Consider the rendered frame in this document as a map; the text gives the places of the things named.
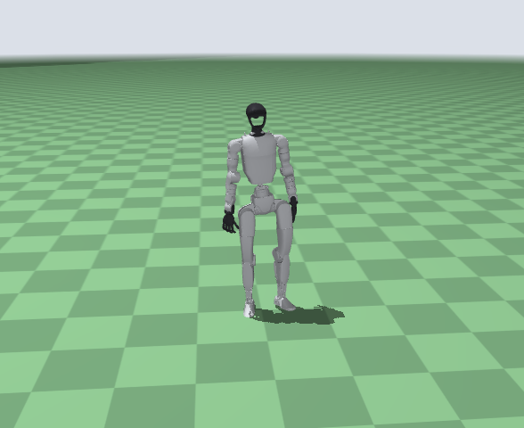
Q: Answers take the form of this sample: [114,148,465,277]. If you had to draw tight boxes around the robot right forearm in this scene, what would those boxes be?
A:
[225,172,237,212]

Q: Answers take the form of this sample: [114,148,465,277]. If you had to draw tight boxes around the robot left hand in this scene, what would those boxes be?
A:
[289,196,298,223]

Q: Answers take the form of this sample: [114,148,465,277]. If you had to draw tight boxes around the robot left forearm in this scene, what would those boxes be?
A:
[283,166,298,201]

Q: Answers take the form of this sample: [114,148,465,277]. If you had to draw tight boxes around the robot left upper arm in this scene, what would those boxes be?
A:
[274,135,293,177]

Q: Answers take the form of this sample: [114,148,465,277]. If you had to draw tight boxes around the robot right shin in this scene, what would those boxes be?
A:
[242,262,254,305]

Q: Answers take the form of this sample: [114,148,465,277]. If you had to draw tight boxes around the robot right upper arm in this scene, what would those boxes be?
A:
[227,138,242,183]

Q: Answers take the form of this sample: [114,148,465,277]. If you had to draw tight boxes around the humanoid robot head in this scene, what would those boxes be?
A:
[246,103,266,137]

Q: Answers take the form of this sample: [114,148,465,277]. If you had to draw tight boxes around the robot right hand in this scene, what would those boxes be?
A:
[222,205,239,234]

